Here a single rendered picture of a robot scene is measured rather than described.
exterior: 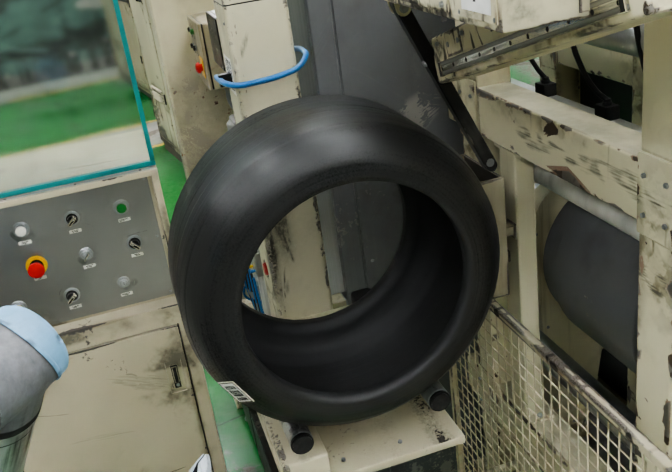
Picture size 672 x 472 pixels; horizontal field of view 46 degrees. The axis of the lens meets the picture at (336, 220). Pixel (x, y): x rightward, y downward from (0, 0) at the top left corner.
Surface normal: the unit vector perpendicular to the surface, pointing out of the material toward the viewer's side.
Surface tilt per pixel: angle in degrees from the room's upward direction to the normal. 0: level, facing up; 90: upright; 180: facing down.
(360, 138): 43
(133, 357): 90
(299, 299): 90
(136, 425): 90
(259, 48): 90
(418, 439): 0
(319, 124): 16
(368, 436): 0
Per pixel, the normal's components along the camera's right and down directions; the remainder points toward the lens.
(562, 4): 0.29, 0.34
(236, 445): -0.13, -0.91
